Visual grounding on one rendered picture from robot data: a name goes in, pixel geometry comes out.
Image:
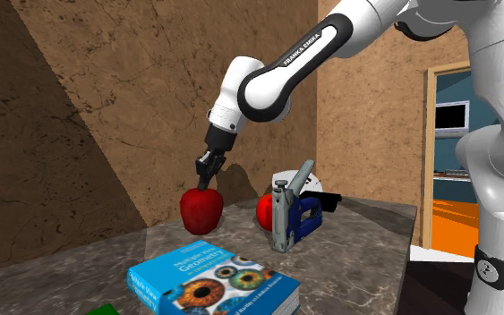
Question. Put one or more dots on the black box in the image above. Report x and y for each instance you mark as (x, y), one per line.
(328, 202)

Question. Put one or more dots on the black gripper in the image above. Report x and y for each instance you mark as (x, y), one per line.
(220, 138)

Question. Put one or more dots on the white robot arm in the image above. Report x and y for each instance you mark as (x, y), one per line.
(496, 87)

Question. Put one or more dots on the green flat object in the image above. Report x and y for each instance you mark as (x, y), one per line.
(103, 310)

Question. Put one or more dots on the small red apple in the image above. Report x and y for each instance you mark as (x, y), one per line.
(263, 213)

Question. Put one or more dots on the wooden door frame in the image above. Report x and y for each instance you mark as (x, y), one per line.
(428, 161)

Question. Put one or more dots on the white framed black screen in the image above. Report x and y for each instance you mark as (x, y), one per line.
(451, 117)

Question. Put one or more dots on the blue book with eye pictures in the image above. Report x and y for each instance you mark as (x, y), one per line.
(216, 283)

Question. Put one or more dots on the large red apple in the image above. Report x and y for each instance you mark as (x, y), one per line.
(201, 211)

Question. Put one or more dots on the grey and blue staple gun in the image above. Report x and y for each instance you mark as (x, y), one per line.
(287, 218)

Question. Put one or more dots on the white round dial scale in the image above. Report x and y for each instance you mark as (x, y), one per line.
(315, 182)

